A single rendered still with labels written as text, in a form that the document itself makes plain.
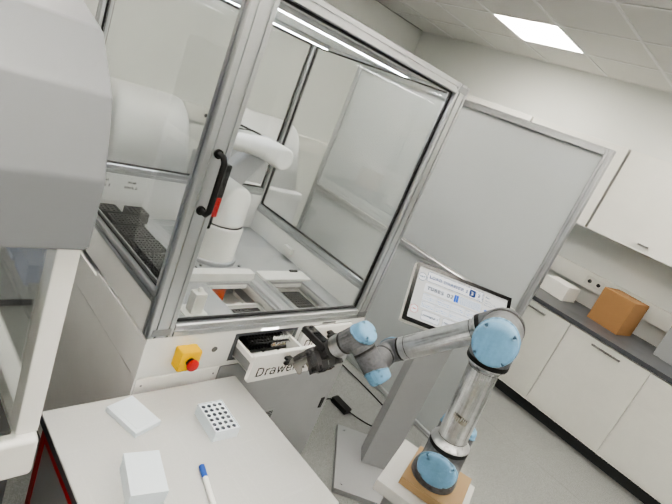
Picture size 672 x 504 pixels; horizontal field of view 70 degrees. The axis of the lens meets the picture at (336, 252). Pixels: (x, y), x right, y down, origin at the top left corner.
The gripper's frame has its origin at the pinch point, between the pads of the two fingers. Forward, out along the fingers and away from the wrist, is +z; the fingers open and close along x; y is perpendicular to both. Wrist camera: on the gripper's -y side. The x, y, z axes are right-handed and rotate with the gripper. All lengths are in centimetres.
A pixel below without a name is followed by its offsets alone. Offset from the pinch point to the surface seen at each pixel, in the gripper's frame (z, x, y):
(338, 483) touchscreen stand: 73, 72, 51
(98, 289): 34, -47, -43
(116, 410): 16, -55, 2
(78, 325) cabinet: 55, -47, -38
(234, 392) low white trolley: 16.6, -15.4, 3.6
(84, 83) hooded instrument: -61, -85, -40
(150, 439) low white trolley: 11, -50, 12
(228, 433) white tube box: 4.7, -29.2, 16.7
